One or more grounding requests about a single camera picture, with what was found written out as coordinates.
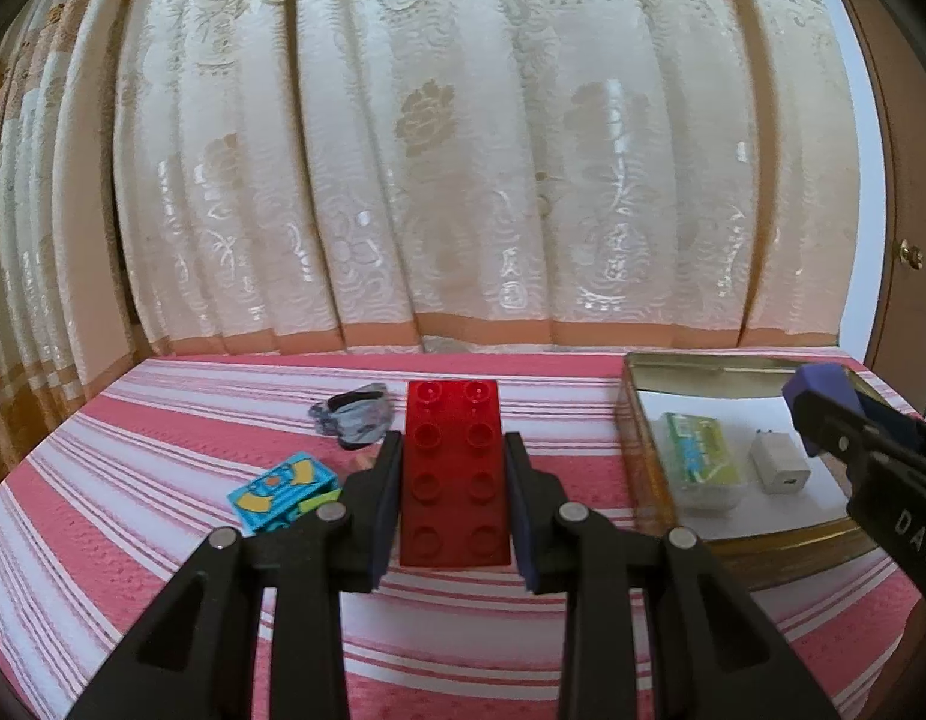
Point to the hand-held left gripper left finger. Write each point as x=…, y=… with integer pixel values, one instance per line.
x=384, y=510

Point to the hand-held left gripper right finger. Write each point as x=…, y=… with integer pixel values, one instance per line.
x=519, y=510

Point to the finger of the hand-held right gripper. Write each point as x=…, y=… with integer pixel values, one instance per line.
x=823, y=382

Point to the red toy brick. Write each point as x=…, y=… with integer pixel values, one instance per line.
x=451, y=465

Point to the white charger plug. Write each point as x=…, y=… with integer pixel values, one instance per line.
x=778, y=465

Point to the blue printed toy block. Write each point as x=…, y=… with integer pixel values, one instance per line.
x=275, y=495

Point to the green printed small box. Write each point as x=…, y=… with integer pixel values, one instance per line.
x=699, y=450

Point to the golden tin box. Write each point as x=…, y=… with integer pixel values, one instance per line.
x=763, y=562

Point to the white paper liner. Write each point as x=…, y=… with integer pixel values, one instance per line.
x=808, y=510

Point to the brass door knob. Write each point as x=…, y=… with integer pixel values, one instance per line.
x=913, y=253

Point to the pink striped blanket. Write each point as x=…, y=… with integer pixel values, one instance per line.
x=170, y=427

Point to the brown wooden door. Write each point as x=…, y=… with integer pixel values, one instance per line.
x=905, y=127

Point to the cream floral curtain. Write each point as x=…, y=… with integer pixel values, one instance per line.
x=470, y=165

